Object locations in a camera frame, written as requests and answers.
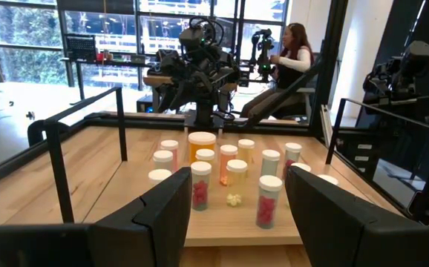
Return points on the background black robot arm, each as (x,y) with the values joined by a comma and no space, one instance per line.
(415,55)
(262,44)

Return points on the pale yellow pill bottle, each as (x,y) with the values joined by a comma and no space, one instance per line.
(205,154)

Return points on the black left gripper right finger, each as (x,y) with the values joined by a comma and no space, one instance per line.
(333,230)

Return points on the white capped pill bottle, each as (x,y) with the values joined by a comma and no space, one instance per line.
(303,167)
(329,179)

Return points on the pale green pill bottle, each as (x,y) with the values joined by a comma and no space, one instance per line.
(270,167)

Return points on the black perforated panel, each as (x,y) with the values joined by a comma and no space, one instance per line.
(81,48)

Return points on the person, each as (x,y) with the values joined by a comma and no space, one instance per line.
(292,63)

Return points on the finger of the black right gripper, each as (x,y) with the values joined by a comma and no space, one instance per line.
(225,102)
(168,98)

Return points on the clear bottle red pills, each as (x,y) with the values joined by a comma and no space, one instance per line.
(200,193)
(292,154)
(266,211)

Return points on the black aluminium table frame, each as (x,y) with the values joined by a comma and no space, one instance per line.
(327,55)

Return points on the salmon pink pill bottle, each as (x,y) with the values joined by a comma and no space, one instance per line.
(225,167)

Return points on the tall yellow pill bottle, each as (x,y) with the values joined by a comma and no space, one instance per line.
(246,154)

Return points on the clear bottle yellow pills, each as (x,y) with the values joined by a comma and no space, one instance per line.
(236,185)

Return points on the black drawer unit white labels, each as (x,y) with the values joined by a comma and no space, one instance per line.
(352,163)

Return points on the small whitish pill bottle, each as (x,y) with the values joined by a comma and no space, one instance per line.
(159,175)

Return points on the large orange pill bottle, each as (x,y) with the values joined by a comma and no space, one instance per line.
(193,152)

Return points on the black curved loop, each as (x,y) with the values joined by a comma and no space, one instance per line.
(36,128)

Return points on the small teal pill bottle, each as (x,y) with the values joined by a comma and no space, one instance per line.
(162,159)

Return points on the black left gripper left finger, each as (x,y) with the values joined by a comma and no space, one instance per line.
(155,230)

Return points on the small pink pill bottle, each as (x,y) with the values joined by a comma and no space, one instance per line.
(169,144)

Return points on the blue lit computer case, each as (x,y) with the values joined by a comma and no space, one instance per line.
(144,104)

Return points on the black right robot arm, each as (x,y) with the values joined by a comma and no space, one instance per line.
(203,111)

